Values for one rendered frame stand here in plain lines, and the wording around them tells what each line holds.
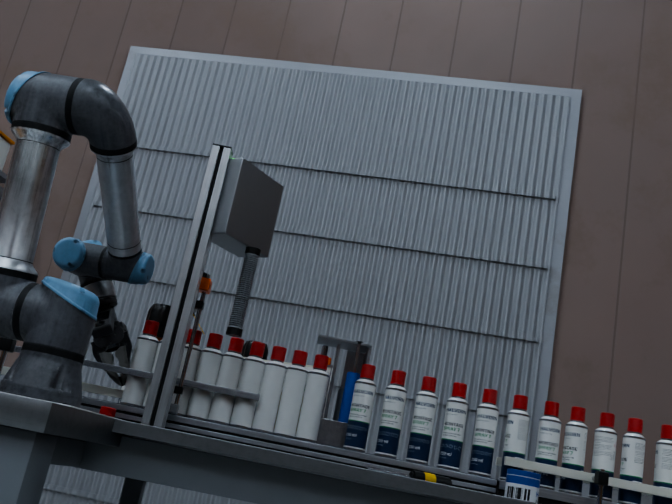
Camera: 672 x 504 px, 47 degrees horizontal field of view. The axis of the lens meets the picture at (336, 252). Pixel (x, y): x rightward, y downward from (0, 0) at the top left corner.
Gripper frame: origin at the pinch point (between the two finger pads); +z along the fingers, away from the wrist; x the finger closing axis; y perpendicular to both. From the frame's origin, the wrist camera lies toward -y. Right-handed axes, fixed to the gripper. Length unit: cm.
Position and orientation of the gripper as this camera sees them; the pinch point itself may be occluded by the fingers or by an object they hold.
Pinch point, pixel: (120, 380)
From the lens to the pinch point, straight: 192.4
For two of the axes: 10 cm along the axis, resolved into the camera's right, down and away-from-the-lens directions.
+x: -9.5, 2.9, -1.5
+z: 3.2, 9.2, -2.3
